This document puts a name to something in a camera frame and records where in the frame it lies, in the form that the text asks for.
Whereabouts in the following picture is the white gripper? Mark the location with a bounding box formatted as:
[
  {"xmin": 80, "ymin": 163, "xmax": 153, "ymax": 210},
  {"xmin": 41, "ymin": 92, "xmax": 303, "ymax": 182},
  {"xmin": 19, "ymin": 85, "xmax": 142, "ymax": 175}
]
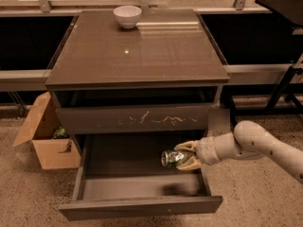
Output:
[{"xmin": 174, "ymin": 137, "xmax": 221, "ymax": 170}]

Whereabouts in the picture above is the crushed green can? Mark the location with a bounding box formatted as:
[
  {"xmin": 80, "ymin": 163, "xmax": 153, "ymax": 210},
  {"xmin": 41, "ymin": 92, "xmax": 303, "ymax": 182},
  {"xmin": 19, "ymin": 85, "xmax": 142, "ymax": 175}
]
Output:
[{"xmin": 161, "ymin": 149, "xmax": 194, "ymax": 168}]

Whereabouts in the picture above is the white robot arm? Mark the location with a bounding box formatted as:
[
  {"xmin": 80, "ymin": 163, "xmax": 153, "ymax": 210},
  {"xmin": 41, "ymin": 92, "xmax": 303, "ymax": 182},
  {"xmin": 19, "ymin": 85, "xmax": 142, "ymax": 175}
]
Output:
[{"xmin": 174, "ymin": 121, "xmax": 303, "ymax": 183}]

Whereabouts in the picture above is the scratched grey top drawer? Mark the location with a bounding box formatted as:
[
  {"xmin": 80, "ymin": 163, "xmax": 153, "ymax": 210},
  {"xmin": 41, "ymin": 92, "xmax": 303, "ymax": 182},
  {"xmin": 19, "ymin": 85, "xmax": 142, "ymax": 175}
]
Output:
[{"xmin": 57, "ymin": 104, "xmax": 209, "ymax": 134}]

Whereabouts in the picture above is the open grey middle drawer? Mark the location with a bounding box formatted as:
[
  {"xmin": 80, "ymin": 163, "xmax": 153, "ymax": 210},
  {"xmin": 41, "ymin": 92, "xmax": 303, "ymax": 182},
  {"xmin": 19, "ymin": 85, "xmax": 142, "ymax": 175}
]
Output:
[{"xmin": 59, "ymin": 131, "xmax": 223, "ymax": 220}]

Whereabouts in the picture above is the grey drawer cabinet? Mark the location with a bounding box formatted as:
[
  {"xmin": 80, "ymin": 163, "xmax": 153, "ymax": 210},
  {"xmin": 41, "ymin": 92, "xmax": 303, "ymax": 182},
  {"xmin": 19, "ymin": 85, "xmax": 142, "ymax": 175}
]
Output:
[{"xmin": 45, "ymin": 9, "xmax": 231, "ymax": 153}]

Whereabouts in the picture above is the green item in box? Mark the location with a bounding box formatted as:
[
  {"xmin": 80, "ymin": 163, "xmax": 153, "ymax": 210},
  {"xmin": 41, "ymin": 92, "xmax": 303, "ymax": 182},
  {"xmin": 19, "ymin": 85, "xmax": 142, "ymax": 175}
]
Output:
[{"xmin": 53, "ymin": 127, "xmax": 68, "ymax": 139}]

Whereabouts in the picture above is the white ceramic bowl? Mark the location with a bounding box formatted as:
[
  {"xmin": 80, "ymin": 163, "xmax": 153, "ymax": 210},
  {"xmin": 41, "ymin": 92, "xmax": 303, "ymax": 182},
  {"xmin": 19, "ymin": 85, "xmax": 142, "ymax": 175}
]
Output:
[{"xmin": 114, "ymin": 6, "xmax": 142, "ymax": 28}]

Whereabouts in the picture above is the open cardboard box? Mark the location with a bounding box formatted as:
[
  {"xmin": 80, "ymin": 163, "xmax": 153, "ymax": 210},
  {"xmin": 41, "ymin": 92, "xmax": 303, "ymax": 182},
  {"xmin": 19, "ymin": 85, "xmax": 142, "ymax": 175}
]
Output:
[{"xmin": 13, "ymin": 92, "xmax": 80, "ymax": 169}]

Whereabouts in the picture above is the black table with legs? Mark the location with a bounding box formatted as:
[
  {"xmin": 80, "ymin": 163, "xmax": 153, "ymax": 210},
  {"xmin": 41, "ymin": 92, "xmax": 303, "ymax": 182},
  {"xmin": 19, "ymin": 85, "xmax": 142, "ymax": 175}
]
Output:
[{"xmin": 221, "ymin": 0, "xmax": 303, "ymax": 126}]

